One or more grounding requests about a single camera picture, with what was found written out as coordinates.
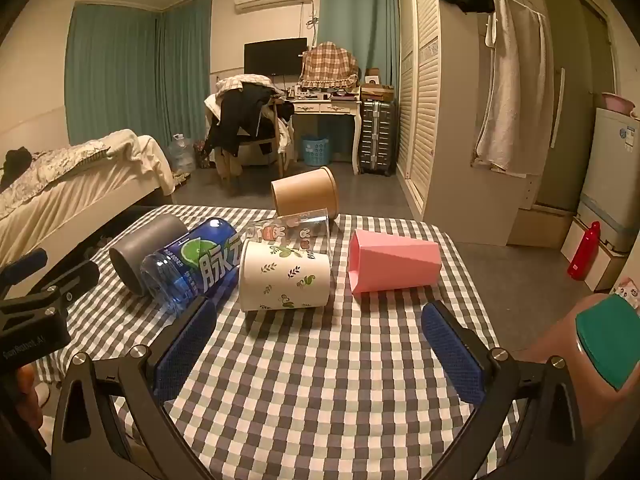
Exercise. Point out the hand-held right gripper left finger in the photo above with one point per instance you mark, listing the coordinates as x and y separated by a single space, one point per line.
187 340

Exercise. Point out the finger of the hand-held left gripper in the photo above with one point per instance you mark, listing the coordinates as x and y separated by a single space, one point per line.
27 264
75 275

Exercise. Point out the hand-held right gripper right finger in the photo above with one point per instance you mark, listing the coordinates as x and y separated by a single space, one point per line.
450 350

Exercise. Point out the white leaf-print cup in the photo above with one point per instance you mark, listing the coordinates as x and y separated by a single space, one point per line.
280 280

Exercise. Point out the grey cup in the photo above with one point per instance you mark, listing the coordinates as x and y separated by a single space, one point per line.
150 240

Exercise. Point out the pink cup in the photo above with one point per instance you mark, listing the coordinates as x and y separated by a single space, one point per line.
395 262

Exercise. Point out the clear printed glass cup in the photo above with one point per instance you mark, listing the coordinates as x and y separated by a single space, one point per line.
305 230

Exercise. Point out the brown paper cup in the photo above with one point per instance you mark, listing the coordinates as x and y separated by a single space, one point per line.
305 192

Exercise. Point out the person's left hand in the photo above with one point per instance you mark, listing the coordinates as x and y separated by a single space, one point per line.
27 400

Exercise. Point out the bed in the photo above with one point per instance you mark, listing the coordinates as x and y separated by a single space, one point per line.
75 205

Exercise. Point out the blue plastic bottle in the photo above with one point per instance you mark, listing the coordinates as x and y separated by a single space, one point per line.
210 255

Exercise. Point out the floral blanket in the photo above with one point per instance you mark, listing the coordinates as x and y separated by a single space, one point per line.
50 170

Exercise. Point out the dark cloth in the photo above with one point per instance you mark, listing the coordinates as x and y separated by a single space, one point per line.
15 162

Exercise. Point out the checkered tablecloth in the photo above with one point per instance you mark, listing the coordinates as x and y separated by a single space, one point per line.
325 385

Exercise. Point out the clear water jug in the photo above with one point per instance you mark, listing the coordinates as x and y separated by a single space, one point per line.
181 154

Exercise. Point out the red bottle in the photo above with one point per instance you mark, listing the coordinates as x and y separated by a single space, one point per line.
585 252

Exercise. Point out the white storage box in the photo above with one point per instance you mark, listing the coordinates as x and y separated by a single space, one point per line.
597 270

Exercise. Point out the green curtain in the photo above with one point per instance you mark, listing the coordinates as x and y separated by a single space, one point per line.
125 70
360 10

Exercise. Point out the silver suitcase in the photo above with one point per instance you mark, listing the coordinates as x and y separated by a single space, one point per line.
377 137

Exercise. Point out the wooden chair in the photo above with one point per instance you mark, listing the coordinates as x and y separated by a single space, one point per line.
277 130

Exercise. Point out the blue laundry basket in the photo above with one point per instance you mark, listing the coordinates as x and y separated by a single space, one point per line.
316 151

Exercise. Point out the small white fridge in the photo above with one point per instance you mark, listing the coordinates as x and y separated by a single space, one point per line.
607 180

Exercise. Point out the pile of clothes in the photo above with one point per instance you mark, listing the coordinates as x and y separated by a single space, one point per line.
240 110

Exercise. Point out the white wardrobe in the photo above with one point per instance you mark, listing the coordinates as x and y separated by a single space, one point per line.
450 110

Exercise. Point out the cardboard box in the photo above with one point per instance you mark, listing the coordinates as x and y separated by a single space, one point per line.
377 93

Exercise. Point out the white desk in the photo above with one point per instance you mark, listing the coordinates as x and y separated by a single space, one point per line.
325 107

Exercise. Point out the white towel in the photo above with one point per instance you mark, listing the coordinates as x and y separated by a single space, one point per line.
510 85

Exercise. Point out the grey door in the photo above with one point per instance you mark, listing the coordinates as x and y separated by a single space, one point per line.
575 85

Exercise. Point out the black television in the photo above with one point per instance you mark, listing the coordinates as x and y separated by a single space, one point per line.
272 57

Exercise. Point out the pink basin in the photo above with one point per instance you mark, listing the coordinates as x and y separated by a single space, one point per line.
619 102

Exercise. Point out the plaid cloth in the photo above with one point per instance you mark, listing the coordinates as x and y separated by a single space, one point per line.
330 65

